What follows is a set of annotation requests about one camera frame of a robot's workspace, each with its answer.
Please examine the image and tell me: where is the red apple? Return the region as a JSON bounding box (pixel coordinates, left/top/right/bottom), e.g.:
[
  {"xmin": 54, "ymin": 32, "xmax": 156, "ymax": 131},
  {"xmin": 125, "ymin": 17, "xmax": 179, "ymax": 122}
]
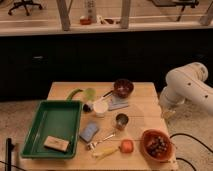
[{"xmin": 120, "ymin": 139, "xmax": 134, "ymax": 153}]

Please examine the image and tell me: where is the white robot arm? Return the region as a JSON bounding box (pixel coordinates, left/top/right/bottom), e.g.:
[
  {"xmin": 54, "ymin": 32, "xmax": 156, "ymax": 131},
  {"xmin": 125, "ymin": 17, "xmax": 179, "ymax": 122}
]
[{"xmin": 159, "ymin": 62, "xmax": 213, "ymax": 115}]

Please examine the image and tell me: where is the white paper cup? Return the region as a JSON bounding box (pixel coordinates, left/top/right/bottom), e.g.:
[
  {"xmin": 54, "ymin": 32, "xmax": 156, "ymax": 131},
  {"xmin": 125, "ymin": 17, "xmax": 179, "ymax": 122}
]
[{"xmin": 93, "ymin": 101, "xmax": 108, "ymax": 117}]

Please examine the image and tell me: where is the small metal cup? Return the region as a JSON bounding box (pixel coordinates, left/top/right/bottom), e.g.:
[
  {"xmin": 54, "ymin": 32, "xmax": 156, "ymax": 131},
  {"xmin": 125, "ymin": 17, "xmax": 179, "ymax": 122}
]
[{"xmin": 116, "ymin": 113, "xmax": 129, "ymax": 130}]

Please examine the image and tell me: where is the dark red bowl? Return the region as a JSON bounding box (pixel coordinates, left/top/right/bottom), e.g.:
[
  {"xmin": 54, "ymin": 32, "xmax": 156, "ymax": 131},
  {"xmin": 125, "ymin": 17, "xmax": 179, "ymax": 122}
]
[{"xmin": 113, "ymin": 79, "xmax": 134, "ymax": 98}]

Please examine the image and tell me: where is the green ladle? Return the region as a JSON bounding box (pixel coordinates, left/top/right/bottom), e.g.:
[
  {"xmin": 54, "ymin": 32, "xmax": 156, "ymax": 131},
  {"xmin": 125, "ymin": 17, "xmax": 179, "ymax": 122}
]
[{"xmin": 67, "ymin": 88, "xmax": 95, "ymax": 101}]

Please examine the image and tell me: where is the grey blue cloth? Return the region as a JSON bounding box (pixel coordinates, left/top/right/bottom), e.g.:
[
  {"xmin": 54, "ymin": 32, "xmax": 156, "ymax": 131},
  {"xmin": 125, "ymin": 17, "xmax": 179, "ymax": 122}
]
[{"xmin": 108, "ymin": 96, "xmax": 129, "ymax": 111}]

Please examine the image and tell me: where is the small black round object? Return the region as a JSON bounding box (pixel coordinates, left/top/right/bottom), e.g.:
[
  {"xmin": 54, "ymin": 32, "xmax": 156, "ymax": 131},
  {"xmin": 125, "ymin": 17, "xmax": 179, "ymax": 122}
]
[{"xmin": 83, "ymin": 104, "xmax": 93, "ymax": 113}]

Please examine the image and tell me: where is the green plastic tray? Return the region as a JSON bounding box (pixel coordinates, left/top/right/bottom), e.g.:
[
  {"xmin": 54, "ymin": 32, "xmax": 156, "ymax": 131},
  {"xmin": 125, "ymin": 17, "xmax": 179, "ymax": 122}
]
[{"xmin": 21, "ymin": 100, "xmax": 82, "ymax": 159}]

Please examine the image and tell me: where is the silver fork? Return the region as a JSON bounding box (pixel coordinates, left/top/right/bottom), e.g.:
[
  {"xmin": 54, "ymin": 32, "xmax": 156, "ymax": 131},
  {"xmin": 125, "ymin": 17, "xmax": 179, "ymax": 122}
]
[{"xmin": 86, "ymin": 132, "xmax": 115, "ymax": 150}]

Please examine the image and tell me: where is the yellow banana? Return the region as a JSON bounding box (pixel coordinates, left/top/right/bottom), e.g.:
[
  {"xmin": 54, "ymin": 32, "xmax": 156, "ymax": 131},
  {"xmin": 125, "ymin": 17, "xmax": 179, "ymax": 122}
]
[{"xmin": 92, "ymin": 147, "xmax": 118, "ymax": 159}]

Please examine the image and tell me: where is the small red dish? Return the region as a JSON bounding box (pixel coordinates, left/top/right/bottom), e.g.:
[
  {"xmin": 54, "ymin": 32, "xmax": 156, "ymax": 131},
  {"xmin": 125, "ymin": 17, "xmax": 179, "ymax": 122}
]
[{"xmin": 79, "ymin": 16, "xmax": 92, "ymax": 25}]

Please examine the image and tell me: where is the wooden block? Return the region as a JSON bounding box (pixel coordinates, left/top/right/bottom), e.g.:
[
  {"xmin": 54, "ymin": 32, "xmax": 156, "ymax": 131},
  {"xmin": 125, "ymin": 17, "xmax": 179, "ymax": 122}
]
[{"xmin": 44, "ymin": 136, "xmax": 69, "ymax": 152}]

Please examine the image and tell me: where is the orange bowl with nuts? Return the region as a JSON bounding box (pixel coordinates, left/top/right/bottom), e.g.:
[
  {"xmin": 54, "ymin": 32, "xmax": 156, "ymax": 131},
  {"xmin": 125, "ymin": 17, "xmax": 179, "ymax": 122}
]
[{"xmin": 140, "ymin": 129, "xmax": 174, "ymax": 162}]

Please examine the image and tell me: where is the black office chair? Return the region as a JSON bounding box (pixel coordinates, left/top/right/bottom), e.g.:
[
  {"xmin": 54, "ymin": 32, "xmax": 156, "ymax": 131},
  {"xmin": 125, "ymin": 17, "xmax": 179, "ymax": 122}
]
[{"xmin": 8, "ymin": 0, "xmax": 43, "ymax": 16}]

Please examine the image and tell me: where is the black cable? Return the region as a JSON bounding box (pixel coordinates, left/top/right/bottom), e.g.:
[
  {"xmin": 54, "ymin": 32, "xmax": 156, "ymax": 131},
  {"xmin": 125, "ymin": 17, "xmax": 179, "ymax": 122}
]
[{"xmin": 169, "ymin": 132, "xmax": 213, "ymax": 171}]

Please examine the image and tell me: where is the black stand post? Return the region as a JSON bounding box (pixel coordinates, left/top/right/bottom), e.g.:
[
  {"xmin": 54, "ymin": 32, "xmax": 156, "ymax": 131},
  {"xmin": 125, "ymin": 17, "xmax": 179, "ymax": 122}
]
[{"xmin": 5, "ymin": 138, "xmax": 15, "ymax": 171}]

